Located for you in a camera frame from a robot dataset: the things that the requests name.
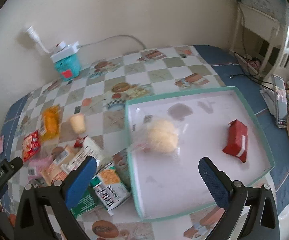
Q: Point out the orange patterned snack packet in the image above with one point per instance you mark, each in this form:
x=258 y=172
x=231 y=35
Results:
x=60 y=156

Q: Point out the small red candy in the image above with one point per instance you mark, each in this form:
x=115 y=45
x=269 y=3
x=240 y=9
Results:
x=79 y=142

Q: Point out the round bread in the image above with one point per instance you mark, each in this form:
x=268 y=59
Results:
x=156 y=136

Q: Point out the dark green snack packet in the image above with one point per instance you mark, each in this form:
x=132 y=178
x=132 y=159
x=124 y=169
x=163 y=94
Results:
x=87 y=203

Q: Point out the checkered tablecloth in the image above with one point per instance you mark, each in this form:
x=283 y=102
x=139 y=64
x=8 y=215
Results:
x=89 y=93

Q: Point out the beige printed snack packet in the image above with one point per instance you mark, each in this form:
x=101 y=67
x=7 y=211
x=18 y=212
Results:
x=89 y=149

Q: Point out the red snack block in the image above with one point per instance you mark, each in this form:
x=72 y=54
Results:
x=237 y=142

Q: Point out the red chip packet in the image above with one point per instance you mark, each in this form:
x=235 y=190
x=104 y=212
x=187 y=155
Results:
x=31 y=145

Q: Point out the pink snack packet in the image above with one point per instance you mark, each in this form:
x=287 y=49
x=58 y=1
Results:
x=39 y=168

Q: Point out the orange yellow snack bag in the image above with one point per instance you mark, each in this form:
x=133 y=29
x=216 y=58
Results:
x=50 y=123

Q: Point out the white phone stand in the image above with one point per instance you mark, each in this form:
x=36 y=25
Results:
x=269 y=98

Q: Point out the smartphone on stand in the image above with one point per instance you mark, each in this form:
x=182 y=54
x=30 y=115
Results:
x=281 y=106

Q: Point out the white power strip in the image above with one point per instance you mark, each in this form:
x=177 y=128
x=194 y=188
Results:
x=62 y=51

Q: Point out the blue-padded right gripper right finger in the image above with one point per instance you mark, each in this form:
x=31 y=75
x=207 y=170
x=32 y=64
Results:
x=232 y=196

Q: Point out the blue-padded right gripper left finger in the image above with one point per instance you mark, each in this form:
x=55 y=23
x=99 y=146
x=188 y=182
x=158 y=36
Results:
x=32 y=221

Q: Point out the teal storage box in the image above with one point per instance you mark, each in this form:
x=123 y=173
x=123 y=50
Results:
x=69 y=67

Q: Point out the jelly cup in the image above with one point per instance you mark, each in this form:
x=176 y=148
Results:
x=77 y=122

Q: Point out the green orange cracker packet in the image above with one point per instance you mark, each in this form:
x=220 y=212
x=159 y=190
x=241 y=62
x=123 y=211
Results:
x=109 y=188

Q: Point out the white shelf furniture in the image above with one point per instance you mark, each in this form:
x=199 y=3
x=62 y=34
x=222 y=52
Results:
x=269 y=19

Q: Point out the teal-rimmed white tray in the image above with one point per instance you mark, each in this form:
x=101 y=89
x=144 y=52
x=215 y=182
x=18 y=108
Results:
x=166 y=186

